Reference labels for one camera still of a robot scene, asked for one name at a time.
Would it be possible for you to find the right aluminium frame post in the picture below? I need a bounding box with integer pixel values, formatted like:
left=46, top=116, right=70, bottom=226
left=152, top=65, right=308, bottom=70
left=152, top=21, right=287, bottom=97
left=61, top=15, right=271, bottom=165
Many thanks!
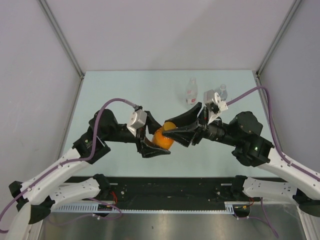
left=255, top=0, right=304, bottom=77

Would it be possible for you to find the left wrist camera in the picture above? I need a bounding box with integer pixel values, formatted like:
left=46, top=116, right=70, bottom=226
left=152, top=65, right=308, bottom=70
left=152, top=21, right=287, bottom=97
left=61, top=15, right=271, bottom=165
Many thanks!
left=126, top=109, right=147, bottom=137

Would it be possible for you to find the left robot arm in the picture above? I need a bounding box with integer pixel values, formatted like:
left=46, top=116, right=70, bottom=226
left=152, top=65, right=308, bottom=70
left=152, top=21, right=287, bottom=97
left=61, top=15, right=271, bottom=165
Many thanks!
left=8, top=109, right=170, bottom=225

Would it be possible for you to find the white slotted cable duct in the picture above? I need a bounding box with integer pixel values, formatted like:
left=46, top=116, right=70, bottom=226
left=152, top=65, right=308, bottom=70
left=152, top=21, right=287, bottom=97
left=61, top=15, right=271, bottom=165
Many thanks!
left=52, top=202, right=235, bottom=215

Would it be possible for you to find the clear bottle blue green label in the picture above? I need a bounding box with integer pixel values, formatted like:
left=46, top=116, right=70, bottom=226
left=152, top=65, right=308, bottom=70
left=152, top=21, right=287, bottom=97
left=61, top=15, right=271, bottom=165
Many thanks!
left=215, top=84, right=228, bottom=101

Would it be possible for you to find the aluminium frame post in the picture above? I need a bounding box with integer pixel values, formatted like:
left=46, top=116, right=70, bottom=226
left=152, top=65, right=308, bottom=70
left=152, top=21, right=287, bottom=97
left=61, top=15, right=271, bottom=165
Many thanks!
left=36, top=0, right=85, bottom=80
left=255, top=0, right=304, bottom=77

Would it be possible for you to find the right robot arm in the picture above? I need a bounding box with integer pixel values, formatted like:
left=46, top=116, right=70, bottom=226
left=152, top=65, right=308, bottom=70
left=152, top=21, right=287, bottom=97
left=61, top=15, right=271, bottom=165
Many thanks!
left=162, top=103, right=320, bottom=217

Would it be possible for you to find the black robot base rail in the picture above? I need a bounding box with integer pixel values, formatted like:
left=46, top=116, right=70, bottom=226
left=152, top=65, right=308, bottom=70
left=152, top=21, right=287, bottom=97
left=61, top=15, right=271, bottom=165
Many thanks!
left=81, top=174, right=283, bottom=211

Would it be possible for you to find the orange juice bottle cap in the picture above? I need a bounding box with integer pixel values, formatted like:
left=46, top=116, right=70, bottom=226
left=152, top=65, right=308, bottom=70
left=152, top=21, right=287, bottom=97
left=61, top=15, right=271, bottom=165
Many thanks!
left=163, top=121, right=177, bottom=132

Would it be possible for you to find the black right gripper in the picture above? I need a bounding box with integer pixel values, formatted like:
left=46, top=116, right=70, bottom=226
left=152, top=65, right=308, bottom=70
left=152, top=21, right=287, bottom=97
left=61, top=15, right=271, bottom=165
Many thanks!
left=162, top=102, right=241, bottom=148

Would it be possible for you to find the left aluminium frame post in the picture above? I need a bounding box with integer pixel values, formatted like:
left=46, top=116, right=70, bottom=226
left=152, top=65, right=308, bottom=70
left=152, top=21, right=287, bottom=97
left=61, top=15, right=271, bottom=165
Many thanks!
left=36, top=0, right=85, bottom=80

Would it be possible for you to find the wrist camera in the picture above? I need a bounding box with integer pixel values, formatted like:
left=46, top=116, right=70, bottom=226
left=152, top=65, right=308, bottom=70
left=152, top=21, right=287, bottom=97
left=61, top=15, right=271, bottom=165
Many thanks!
left=126, top=109, right=147, bottom=137
left=203, top=89, right=228, bottom=124

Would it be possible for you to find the clear bottle red white label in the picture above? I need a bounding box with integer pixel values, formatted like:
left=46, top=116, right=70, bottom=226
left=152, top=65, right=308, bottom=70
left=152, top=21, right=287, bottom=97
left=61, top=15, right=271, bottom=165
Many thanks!
left=185, top=77, right=198, bottom=106

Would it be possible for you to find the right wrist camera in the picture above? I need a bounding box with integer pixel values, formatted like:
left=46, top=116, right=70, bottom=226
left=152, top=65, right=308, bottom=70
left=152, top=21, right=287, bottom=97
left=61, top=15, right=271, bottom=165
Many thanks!
left=203, top=89, right=228, bottom=124

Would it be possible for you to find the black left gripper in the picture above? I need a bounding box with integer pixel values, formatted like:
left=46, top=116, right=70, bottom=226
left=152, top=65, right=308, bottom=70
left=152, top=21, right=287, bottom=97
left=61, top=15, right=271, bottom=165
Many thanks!
left=102, top=110, right=171, bottom=157

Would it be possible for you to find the small orange juice bottle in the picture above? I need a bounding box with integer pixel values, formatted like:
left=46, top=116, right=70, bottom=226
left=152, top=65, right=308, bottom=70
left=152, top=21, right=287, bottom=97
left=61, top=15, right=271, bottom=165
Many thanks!
left=151, top=125, right=174, bottom=150

